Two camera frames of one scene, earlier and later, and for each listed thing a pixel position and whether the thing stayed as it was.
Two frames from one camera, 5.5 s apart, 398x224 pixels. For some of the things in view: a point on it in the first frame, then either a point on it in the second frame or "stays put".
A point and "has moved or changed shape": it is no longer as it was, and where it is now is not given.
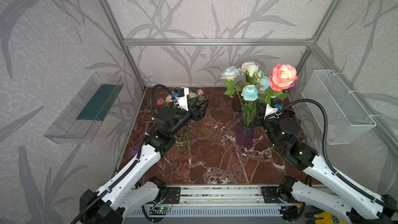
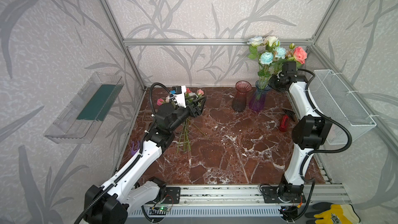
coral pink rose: x=282 y=77 has moved or changed shape
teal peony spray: x=250 y=94 to x=269 y=61
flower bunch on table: x=183 y=136 stays put
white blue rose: x=230 y=73 to x=254 y=42
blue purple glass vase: x=244 y=135 to x=257 y=101
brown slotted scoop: x=147 y=118 stays put
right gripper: x=261 y=112 to x=276 y=81
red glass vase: x=237 y=100 stays put
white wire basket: x=347 y=120 stays put
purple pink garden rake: x=133 y=152 stays put
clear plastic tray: x=80 y=121 stays put
